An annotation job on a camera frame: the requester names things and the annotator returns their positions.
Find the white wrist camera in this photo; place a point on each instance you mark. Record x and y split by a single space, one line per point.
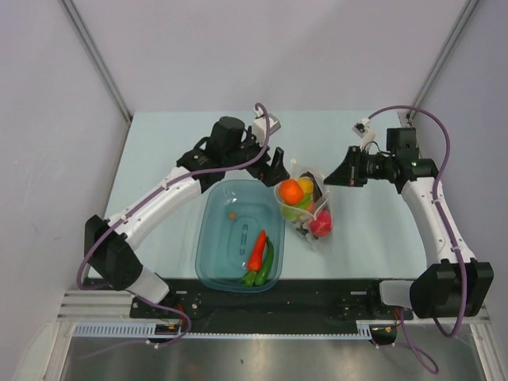
263 128
363 130

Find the blue transparent plastic bin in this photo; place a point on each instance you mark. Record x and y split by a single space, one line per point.
225 244

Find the green star fruit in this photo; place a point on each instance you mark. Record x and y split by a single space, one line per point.
295 211

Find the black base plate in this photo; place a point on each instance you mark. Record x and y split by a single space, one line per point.
291 306

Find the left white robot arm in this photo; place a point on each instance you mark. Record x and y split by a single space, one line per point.
110 244

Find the aluminium rail left side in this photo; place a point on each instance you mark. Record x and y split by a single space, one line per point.
95 306

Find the clear zip top bag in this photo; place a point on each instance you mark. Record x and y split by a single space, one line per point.
301 225

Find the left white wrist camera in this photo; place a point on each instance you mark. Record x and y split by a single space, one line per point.
263 128

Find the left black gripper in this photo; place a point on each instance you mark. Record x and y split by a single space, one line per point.
270 175

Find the red apple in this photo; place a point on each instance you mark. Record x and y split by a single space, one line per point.
322 225

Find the orange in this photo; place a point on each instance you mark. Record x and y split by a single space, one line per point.
291 192

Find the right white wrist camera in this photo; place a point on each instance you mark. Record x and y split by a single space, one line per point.
363 130

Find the aluminium frame post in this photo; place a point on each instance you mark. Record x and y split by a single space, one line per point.
90 47
451 41

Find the grey toy fish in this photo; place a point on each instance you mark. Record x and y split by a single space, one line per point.
320 191

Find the green cucumber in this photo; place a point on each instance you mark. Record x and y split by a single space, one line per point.
263 273

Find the right aluminium frame post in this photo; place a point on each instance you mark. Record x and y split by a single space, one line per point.
451 41

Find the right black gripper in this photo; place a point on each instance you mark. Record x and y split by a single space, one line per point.
348 173

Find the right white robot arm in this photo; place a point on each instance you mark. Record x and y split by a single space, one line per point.
455 283

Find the white cable duct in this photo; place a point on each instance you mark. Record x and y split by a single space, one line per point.
165 331

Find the red chili pepper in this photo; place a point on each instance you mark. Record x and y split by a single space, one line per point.
256 258

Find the left aluminium frame post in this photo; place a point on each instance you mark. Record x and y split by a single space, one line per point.
90 47

